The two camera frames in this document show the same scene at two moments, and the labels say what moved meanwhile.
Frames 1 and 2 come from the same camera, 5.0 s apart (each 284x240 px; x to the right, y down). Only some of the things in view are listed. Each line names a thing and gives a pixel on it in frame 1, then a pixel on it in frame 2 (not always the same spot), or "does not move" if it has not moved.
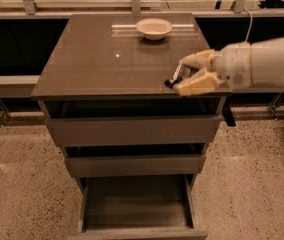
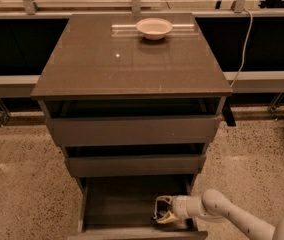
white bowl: (154, 28) does not move
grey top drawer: (132, 123) does not move
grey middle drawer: (135, 160) does not move
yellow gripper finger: (200, 84) → (168, 218)
